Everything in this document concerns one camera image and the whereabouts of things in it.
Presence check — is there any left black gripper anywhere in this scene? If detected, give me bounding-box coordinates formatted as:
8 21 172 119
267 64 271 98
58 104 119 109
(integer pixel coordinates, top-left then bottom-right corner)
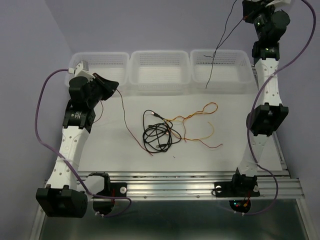
87 72 119 108

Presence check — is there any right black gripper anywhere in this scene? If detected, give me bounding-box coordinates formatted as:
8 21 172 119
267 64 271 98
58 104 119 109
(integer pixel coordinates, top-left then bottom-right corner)
243 0 279 41

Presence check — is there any dark red thin wire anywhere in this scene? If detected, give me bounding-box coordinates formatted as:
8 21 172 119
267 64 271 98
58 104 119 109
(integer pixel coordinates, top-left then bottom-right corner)
93 88 155 157

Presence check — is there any dark brown thin wire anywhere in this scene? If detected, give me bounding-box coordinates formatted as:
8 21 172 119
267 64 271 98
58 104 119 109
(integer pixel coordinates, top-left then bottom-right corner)
202 0 245 90

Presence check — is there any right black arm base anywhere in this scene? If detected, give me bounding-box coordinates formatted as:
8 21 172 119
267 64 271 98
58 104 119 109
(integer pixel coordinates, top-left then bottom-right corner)
211 169 260 215

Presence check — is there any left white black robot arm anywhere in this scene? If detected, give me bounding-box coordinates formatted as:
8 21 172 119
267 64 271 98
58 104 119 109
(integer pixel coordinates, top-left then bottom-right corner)
35 73 119 218

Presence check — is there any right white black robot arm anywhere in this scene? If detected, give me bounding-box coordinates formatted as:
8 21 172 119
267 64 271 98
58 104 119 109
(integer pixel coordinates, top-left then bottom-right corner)
230 0 291 197

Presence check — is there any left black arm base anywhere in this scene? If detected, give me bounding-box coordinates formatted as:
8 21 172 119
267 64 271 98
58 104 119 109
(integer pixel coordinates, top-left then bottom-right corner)
84 172 132 218

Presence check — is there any left white perforated basket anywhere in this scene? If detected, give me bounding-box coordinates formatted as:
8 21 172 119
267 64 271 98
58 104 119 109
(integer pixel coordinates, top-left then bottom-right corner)
68 52 130 93

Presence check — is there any white perforated basket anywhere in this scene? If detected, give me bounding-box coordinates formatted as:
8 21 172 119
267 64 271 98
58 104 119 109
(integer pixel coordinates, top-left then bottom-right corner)
190 49 255 94
128 50 191 93
68 52 130 93

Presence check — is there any middle white perforated basket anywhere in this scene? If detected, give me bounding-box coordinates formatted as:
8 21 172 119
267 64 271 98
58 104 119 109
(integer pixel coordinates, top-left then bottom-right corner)
128 50 191 93

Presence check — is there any right white perforated basket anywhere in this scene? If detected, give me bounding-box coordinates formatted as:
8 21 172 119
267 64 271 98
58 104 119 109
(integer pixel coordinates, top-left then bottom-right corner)
190 49 255 94

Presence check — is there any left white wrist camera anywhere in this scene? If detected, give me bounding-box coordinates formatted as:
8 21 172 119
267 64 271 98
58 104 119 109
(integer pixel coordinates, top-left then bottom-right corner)
67 60 94 82

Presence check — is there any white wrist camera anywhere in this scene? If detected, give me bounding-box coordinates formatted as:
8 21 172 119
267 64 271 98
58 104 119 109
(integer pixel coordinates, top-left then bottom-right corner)
67 60 94 82
265 0 291 8

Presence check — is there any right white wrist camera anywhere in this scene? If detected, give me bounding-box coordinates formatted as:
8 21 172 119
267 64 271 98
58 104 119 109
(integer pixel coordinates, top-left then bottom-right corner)
265 0 291 8

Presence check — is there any black usb cable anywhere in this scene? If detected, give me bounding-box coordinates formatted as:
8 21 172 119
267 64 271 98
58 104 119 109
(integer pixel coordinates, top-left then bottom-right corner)
141 109 183 153

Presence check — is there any orange yellow thin wire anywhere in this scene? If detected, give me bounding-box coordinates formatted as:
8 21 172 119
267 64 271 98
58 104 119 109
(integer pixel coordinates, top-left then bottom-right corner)
164 101 225 151

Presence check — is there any aluminium extrusion rail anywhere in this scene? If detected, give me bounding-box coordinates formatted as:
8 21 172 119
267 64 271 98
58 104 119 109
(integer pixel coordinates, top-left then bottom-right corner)
44 171 306 201

